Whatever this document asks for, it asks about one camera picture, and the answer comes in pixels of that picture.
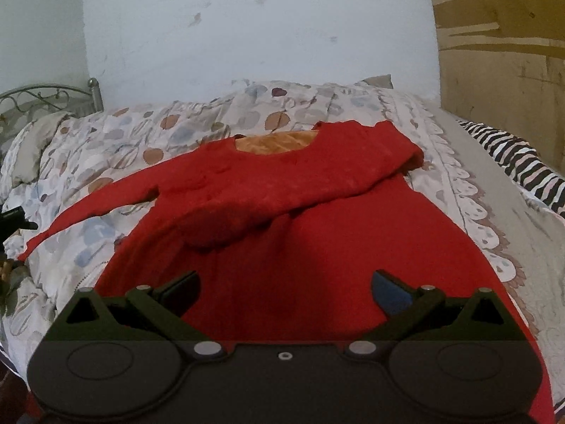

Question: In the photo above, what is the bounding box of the grey bed sheet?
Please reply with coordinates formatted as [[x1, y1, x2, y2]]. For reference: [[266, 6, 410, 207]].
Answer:
[[423, 97, 565, 389]]

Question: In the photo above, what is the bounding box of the spotted patchwork quilt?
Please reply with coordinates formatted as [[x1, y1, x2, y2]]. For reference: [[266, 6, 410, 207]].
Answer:
[[0, 78, 537, 391]]

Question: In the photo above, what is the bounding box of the metal bed headboard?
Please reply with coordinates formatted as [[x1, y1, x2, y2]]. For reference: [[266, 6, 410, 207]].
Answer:
[[0, 77, 105, 119]]

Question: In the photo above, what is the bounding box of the brown cardboard board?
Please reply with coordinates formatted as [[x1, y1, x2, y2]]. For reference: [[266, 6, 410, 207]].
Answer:
[[424, 0, 565, 153]]

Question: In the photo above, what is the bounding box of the red sweater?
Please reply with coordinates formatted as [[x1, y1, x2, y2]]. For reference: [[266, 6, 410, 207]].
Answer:
[[18, 120, 555, 424]]

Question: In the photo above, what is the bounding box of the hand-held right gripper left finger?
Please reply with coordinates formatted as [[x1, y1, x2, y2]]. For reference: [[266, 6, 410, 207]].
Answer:
[[56, 270, 231, 361]]

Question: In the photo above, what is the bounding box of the grey pillow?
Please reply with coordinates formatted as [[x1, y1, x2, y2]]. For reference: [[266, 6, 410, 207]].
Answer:
[[0, 112, 68, 187]]

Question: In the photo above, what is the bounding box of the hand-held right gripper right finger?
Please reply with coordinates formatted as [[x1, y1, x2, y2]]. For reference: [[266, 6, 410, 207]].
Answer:
[[341, 269, 516, 359]]

